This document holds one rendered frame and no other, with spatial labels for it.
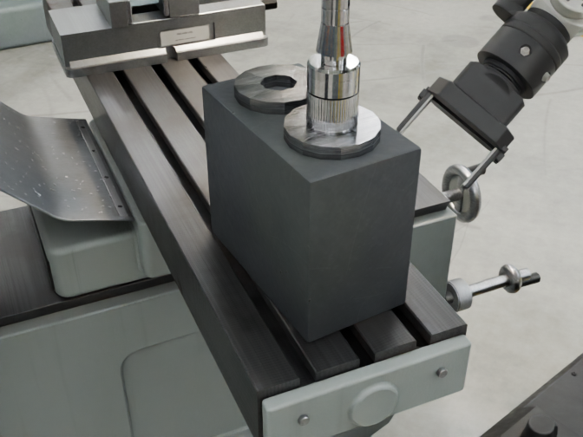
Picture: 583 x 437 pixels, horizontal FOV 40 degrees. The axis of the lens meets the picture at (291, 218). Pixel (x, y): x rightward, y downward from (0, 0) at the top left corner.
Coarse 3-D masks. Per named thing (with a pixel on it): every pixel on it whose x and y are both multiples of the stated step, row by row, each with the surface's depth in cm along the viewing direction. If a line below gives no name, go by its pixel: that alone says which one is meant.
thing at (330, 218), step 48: (240, 96) 79; (288, 96) 78; (240, 144) 78; (288, 144) 73; (336, 144) 70; (384, 144) 73; (240, 192) 82; (288, 192) 72; (336, 192) 70; (384, 192) 73; (240, 240) 86; (288, 240) 75; (336, 240) 73; (384, 240) 76; (288, 288) 78; (336, 288) 76; (384, 288) 80
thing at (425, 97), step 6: (426, 90) 100; (420, 96) 100; (426, 96) 99; (432, 96) 99; (420, 102) 99; (426, 102) 99; (414, 108) 99; (420, 108) 99; (408, 114) 99; (414, 114) 99; (408, 120) 99; (414, 120) 101; (402, 126) 99; (408, 126) 100; (402, 132) 99
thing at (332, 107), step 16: (352, 80) 69; (320, 96) 70; (336, 96) 69; (352, 96) 70; (320, 112) 71; (336, 112) 70; (352, 112) 71; (320, 128) 72; (336, 128) 71; (352, 128) 72
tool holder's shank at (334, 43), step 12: (324, 0) 66; (336, 0) 66; (348, 0) 67; (324, 12) 67; (336, 12) 66; (348, 12) 67; (324, 24) 67; (336, 24) 67; (348, 24) 68; (324, 36) 68; (336, 36) 67; (348, 36) 68; (324, 48) 68; (336, 48) 68; (348, 48) 68; (324, 60) 69; (336, 60) 69
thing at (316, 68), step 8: (312, 56) 71; (320, 56) 71; (352, 56) 71; (312, 64) 69; (320, 64) 69; (344, 64) 69; (352, 64) 69; (360, 64) 70; (312, 72) 69; (320, 72) 68; (328, 72) 68; (336, 72) 68; (344, 72) 68; (352, 72) 69; (320, 80) 69; (328, 80) 69; (336, 80) 68; (344, 80) 69
